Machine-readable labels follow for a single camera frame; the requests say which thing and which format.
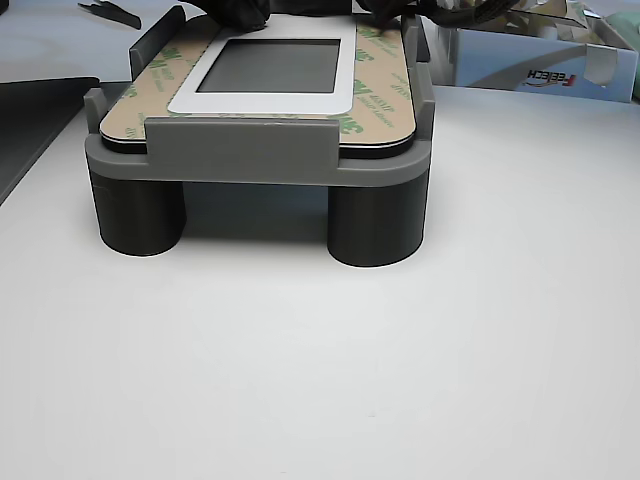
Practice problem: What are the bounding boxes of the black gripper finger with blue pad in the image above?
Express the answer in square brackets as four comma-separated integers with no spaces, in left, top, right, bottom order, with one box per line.
[353,0,416,35]
[192,0,273,32]

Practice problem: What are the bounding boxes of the tan protective film green print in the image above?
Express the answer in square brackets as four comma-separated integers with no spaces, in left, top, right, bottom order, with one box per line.
[99,10,417,147]

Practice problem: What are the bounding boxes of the black tweezers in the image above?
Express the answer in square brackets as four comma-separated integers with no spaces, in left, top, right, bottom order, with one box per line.
[77,0,143,30]

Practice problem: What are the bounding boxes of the white blue cardboard box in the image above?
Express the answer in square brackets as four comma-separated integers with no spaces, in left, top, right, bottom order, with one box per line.
[432,0,639,105]

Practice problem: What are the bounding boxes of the black flat tray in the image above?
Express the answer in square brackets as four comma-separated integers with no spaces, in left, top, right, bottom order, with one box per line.
[0,75,101,206]

